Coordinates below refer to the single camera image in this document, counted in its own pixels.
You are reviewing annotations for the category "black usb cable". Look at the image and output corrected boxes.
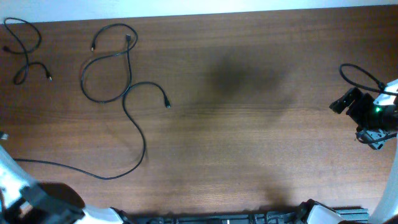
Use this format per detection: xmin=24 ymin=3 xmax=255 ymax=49
xmin=0 ymin=81 xmax=172 ymax=180
xmin=2 ymin=16 xmax=53 ymax=85
xmin=80 ymin=23 xmax=139 ymax=105

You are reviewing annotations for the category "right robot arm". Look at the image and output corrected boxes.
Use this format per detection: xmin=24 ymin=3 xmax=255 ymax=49
xmin=294 ymin=87 xmax=397 ymax=224

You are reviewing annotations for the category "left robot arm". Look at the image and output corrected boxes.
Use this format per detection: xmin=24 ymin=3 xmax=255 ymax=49
xmin=1 ymin=148 xmax=132 ymax=224

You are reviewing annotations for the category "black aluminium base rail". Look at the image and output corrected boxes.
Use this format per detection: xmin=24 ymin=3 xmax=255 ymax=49
xmin=124 ymin=207 xmax=371 ymax=224

